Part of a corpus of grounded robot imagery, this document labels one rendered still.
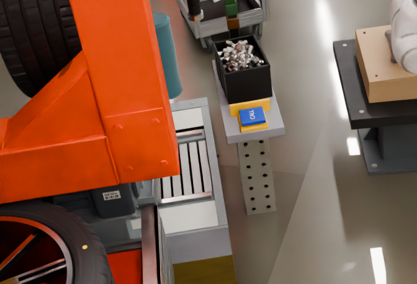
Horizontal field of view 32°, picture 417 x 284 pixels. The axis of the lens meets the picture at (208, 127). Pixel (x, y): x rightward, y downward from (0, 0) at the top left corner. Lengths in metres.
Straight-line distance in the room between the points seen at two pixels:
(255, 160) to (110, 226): 0.50
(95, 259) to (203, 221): 0.71
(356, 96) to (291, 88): 0.64
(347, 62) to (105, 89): 1.17
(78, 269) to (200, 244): 0.60
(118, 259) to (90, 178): 0.29
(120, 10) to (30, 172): 0.50
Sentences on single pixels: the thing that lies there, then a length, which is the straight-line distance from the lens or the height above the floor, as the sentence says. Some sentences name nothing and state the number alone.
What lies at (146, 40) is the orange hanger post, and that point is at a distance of 1.64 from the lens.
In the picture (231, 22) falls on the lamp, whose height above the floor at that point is 0.60.
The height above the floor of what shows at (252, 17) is 0.14.
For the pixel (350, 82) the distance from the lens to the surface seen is 2.54.
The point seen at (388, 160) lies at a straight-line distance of 2.65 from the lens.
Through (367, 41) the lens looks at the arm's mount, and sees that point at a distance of 2.58.
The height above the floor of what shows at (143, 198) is 0.17.
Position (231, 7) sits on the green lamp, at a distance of 2.32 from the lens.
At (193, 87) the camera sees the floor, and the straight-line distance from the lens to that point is 3.14.
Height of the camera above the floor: 1.72
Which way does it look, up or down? 37 degrees down
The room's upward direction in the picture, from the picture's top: 9 degrees counter-clockwise
